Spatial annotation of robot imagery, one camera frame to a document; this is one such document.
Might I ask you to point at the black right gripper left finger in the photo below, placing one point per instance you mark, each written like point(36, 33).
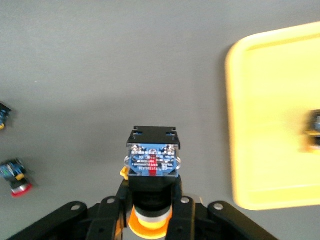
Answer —
point(105, 220)

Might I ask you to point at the yellow plastic tray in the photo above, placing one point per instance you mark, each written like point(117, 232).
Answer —
point(270, 125)

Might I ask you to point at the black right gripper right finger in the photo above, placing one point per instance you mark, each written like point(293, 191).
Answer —
point(185, 220)

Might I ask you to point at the red push button switch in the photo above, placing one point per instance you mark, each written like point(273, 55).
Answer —
point(12, 172)
point(3, 112)

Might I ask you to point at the yellow push button switch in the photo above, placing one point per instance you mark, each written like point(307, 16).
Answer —
point(152, 160)
point(313, 127)

